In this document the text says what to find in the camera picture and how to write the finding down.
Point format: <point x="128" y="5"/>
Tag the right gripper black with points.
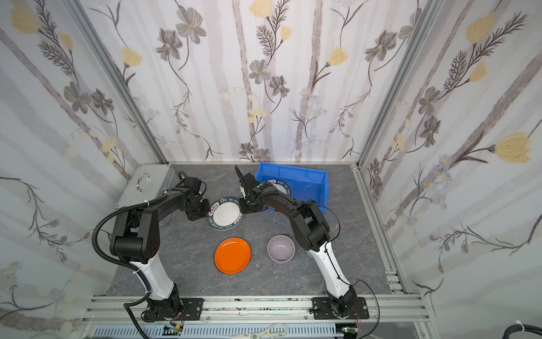
<point x="248" y="191"/>

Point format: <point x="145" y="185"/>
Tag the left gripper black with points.
<point x="200" y="207"/>

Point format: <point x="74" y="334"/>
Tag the blue plastic bin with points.
<point x="305" y="183"/>

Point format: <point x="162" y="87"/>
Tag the green rimmed white plate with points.
<point x="281" y="185"/>

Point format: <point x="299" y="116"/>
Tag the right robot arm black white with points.
<point x="311" y="231"/>

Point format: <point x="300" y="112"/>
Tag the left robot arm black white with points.
<point x="136" y="241"/>

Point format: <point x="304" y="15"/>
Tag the orange plate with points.
<point x="232" y="256"/>

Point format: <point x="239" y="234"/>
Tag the purple bowl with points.
<point x="281" y="248"/>

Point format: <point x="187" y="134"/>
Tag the grey metal first aid case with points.
<point x="147" y="183"/>

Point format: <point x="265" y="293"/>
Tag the white scissors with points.
<point x="276" y="330"/>

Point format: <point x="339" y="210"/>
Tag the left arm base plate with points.
<point x="188" y="309"/>

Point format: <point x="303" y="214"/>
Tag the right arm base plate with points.
<point x="321" y="310"/>

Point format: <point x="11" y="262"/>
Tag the aluminium rail frame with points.
<point x="391" y="316"/>

